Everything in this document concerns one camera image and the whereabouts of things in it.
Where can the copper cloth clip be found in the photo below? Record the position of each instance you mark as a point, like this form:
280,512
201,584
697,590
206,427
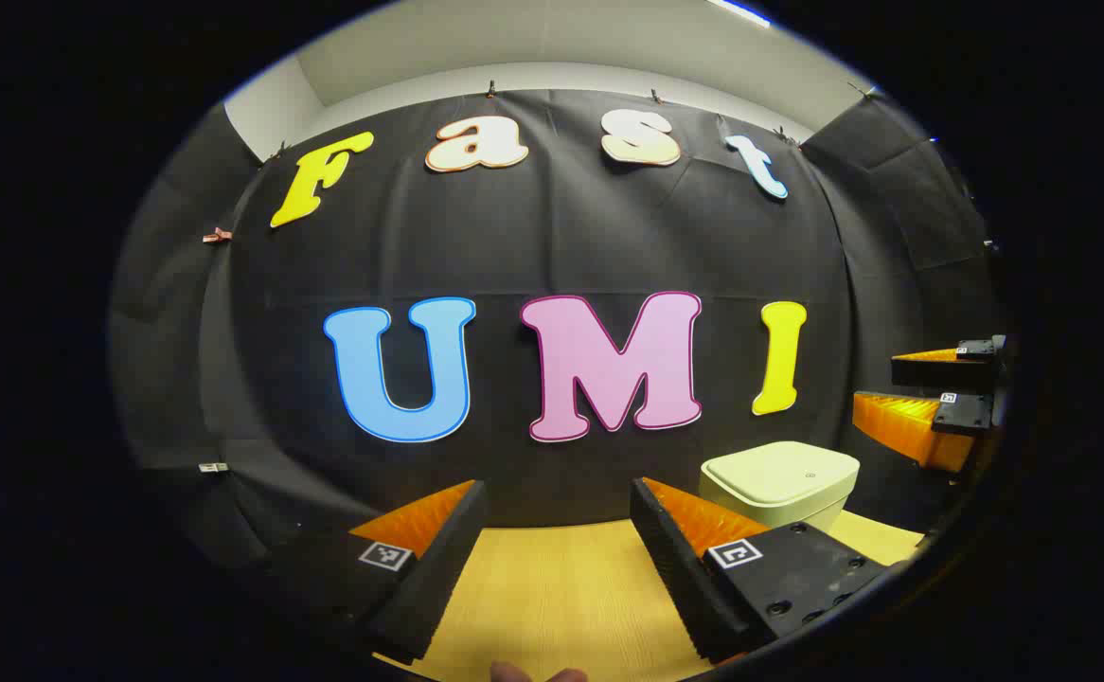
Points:
217,235

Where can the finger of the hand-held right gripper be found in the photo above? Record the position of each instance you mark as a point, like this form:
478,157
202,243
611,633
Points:
902,421
950,371

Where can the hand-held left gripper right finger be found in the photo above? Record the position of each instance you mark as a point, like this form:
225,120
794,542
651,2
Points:
675,568

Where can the pale green desktop garbage bin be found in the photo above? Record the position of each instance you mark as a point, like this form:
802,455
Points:
779,483

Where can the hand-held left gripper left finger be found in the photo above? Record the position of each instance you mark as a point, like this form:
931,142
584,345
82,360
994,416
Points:
438,568

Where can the black backdrop cloth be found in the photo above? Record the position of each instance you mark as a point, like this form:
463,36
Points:
552,237

